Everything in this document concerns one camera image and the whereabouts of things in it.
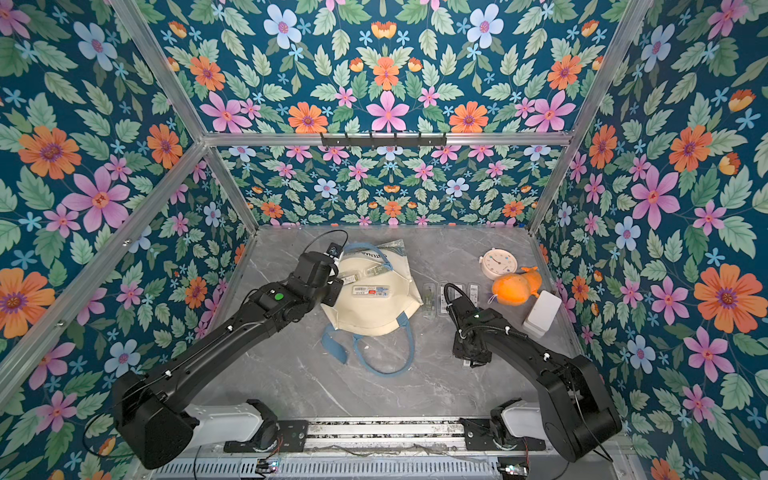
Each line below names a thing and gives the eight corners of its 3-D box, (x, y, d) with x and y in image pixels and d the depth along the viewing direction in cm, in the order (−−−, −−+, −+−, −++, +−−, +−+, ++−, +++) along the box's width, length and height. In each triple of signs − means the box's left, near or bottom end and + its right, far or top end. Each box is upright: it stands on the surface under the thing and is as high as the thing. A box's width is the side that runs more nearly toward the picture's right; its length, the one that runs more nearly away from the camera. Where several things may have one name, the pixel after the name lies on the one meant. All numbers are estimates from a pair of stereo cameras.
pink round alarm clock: (489, 281, 105) (490, 276, 103) (473, 258, 112) (475, 253, 110) (519, 270, 108) (522, 265, 106) (502, 249, 115) (504, 244, 113)
